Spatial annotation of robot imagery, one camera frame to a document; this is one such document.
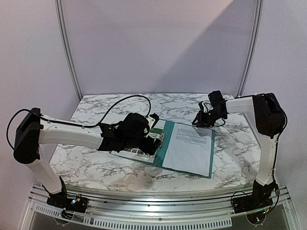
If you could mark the left aluminium frame post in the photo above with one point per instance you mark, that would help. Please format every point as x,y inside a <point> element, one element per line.
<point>67,49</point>

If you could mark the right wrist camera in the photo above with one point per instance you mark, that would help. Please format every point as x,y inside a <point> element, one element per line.
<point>203,107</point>

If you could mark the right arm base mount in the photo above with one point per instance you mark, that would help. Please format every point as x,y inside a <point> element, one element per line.
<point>241,202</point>

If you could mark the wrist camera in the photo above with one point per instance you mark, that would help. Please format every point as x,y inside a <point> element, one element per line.
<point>152,121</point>
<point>203,107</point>

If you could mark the teal file folder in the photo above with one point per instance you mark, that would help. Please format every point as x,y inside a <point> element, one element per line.
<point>167,127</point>

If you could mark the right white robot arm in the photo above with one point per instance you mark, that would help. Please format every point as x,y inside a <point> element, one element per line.
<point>270,120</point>

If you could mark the aluminium front rail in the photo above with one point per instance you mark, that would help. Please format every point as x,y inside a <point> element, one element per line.
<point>188,210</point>

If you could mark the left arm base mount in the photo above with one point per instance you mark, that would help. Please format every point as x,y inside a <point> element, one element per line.
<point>75,204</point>

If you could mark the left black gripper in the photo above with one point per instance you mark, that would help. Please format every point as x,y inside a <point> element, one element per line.
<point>147,148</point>

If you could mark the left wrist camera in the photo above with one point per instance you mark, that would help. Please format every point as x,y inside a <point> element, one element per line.
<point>152,121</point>

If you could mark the white text paper sheet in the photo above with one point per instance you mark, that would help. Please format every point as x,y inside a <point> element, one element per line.
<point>190,150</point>

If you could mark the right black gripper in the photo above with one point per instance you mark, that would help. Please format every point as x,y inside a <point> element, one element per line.
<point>204,118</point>

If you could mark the green map flyer sheet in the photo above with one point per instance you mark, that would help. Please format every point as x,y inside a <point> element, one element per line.
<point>142,148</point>

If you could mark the aluminium frame post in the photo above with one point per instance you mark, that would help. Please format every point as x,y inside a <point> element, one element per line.
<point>67,49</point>
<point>251,47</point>

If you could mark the right aluminium frame post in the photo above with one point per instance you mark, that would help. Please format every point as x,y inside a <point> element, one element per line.
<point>251,47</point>

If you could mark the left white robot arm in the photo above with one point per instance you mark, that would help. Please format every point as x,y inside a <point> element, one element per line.
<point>36,129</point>

